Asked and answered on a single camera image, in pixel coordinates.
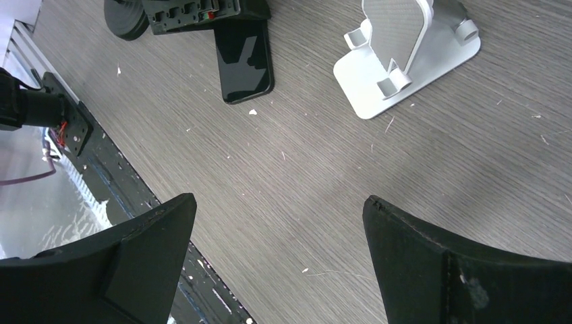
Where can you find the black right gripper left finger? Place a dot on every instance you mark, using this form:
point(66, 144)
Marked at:
point(125, 274)

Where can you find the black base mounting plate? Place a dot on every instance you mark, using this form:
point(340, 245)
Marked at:
point(116, 192)

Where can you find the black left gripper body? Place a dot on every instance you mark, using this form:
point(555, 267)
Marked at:
point(167, 17)

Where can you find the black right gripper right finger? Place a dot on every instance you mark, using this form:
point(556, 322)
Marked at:
point(427, 274)

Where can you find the small black smartphone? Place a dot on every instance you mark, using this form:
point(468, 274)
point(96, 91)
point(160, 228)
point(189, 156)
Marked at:
point(244, 59)

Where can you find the white folding phone stand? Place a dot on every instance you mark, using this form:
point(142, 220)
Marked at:
point(401, 47)

